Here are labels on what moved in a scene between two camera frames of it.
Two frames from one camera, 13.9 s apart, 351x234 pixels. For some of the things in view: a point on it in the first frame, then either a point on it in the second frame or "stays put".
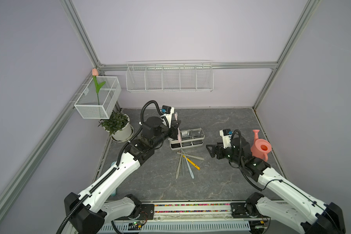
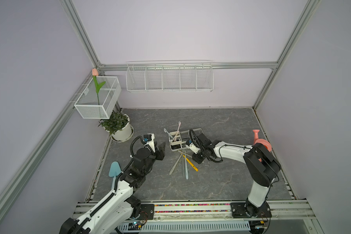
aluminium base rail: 194,217 stays put
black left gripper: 173,128 to 160,152
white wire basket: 92,105 stays put
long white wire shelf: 169,76 stays put
